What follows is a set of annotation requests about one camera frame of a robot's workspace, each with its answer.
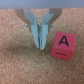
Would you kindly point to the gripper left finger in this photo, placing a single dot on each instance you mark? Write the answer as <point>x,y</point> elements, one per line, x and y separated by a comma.
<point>32,25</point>

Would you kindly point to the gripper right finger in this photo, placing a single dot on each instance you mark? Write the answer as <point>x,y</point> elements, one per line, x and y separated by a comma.
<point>45,25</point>

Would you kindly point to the pink block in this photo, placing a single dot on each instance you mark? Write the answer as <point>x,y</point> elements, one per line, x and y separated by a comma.
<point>63,46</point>

